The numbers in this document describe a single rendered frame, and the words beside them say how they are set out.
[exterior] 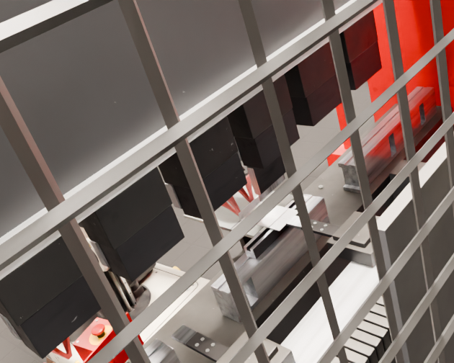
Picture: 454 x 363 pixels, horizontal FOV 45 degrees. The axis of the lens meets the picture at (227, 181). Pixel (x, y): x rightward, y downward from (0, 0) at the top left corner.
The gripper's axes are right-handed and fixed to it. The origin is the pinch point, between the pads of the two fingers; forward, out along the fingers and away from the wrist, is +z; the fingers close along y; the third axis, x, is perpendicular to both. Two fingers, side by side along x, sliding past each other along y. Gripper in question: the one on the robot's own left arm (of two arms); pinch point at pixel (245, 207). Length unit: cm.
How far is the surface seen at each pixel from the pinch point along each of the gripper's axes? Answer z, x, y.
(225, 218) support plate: -0.5, 3.8, -4.5
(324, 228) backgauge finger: 12.7, -20.9, 0.6
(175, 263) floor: 24, 165, 46
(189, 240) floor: 20, 172, 65
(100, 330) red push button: 5, 34, -40
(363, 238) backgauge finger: 16.2, -33.3, -2.4
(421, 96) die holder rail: 9, -9, 75
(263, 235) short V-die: 7.1, -7.8, -5.7
